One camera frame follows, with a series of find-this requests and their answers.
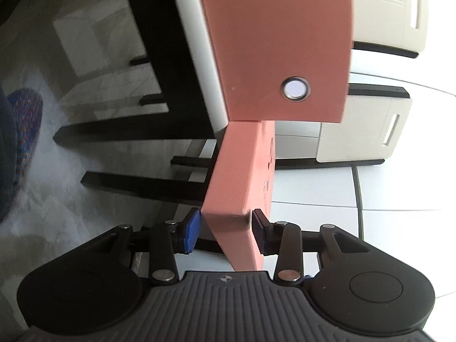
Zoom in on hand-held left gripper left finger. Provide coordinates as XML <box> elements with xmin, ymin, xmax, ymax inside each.
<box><xmin>107</xmin><ymin>208</ymin><xmax>202</xmax><ymax>286</ymax></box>

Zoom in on beige chair with black frame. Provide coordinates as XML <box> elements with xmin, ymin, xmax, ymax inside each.
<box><xmin>81</xmin><ymin>84</ymin><xmax>414</xmax><ymax>254</ymax></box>
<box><xmin>53</xmin><ymin>0</ymin><xmax>429</xmax><ymax>150</ymax></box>

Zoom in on blue patterned slipper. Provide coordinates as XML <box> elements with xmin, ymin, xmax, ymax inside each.
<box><xmin>7</xmin><ymin>88</ymin><xmax>44</xmax><ymax>190</ymax></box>

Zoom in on pink cardboard box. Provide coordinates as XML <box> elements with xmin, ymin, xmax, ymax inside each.
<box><xmin>192</xmin><ymin>0</ymin><xmax>354</xmax><ymax>125</ymax></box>

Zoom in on pink box lid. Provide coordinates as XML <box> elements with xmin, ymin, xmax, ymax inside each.
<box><xmin>201</xmin><ymin>119</ymin><xmax>277</xmax><ymax>272</ymax></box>

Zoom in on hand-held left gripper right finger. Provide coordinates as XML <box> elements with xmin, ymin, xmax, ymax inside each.
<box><xmin>252</xmin><ymin>209</ymin><xmax>361</xmax><ymax>284</ymax></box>

